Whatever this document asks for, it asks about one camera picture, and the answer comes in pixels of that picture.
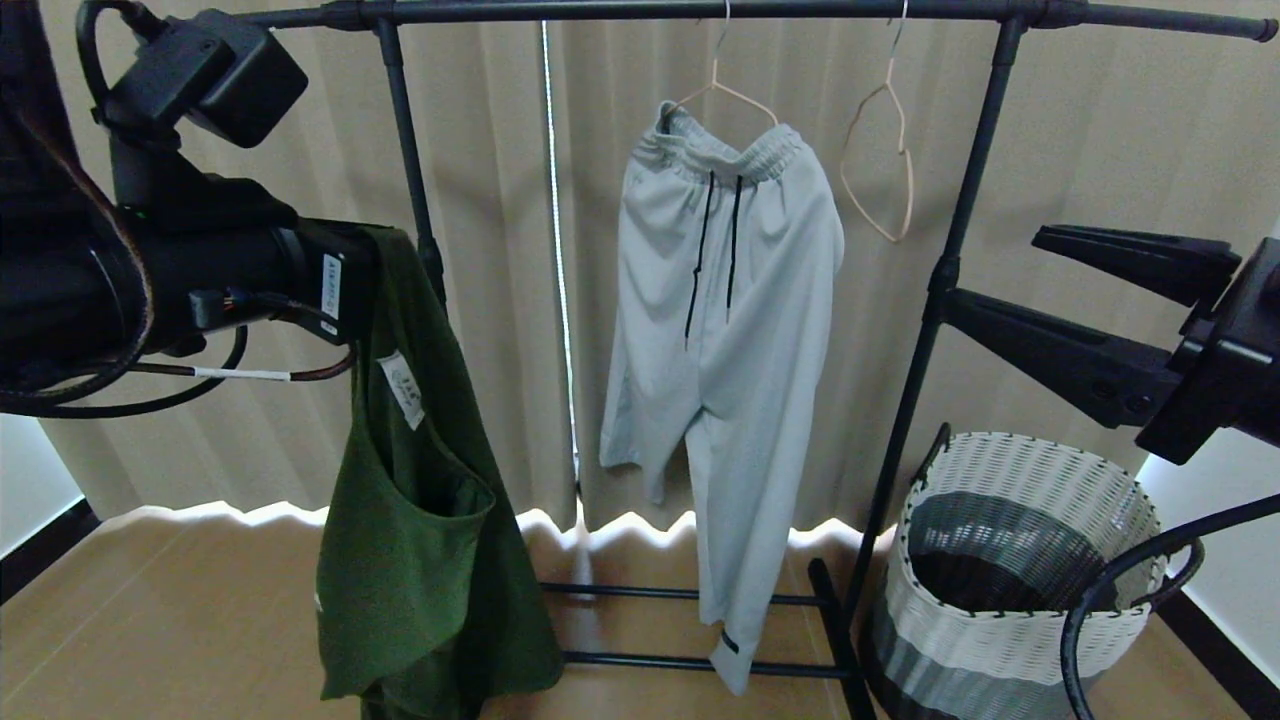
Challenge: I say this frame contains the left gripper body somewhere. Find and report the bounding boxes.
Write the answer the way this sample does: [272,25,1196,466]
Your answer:
[130,215,381,351]

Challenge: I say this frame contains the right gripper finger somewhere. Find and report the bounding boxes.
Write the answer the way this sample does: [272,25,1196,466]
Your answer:
[1032,225,1243,306]
[945,288,1186,431]

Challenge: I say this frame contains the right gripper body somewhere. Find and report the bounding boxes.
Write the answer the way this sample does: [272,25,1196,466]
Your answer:
[1135,236,1280,467]

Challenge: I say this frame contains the pink clothes hanger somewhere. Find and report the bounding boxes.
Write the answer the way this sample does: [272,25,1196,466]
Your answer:
[672,0,781,128]
[838,0,915,244]

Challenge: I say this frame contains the green garment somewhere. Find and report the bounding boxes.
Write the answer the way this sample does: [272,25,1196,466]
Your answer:
[315,225,566,720]

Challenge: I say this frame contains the pale grey shorts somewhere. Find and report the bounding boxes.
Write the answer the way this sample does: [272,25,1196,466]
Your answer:
[598,100,846,698]

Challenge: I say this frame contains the black clothes rack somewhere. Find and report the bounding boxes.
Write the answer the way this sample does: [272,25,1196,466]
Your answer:
[240,0,1279,720]

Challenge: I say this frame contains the white laundry basket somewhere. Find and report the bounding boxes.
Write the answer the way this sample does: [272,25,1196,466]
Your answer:
[865,425,1206,720]

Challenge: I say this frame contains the beige curtain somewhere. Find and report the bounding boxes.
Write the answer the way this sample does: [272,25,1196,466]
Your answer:
[0,0,1280,536]

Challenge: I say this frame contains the black cable with white band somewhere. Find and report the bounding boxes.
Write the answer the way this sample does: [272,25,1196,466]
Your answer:
[130,345,359,384]

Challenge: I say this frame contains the braided black cable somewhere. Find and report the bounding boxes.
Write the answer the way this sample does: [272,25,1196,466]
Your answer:
[0,105,159,406]

